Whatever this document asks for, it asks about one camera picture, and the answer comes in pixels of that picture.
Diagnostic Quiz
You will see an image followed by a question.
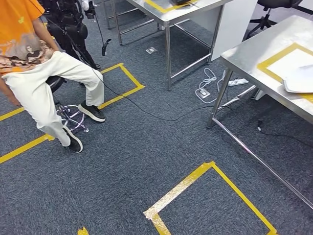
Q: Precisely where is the white plastic mirror cover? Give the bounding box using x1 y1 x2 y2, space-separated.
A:
282 64 313 94

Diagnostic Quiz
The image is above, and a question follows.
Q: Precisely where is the stainless steel workbench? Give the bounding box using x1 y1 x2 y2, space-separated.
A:
207 14 313 210

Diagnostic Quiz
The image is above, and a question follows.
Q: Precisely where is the yellow tape on workbench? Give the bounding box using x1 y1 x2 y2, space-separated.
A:
256 43 313 104

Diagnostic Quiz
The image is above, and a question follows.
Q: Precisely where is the yellow floor tape square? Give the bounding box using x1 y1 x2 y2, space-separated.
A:
143 161 278 235
0 62 145 165

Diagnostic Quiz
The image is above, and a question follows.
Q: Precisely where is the stainless steel table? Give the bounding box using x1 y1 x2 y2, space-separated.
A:
103 0 232 91

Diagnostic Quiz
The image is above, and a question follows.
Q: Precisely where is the yellow tape on table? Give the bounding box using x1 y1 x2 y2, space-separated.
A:
144 0 198 14

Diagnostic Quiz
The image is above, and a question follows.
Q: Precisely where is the chrome base stool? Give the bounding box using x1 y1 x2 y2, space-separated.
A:
45 76 90 134

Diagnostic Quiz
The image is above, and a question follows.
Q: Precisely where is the white desk panel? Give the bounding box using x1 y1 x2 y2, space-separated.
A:
191 0 259 62

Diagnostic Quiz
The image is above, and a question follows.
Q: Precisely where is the person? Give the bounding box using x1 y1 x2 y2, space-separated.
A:
38 0 101 71
0 0 106 154

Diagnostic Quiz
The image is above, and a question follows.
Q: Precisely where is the black office chair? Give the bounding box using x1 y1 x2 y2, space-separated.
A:
245 0 313 40

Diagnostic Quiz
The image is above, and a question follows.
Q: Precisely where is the black floor cable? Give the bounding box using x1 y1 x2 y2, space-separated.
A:
257 119 313 150

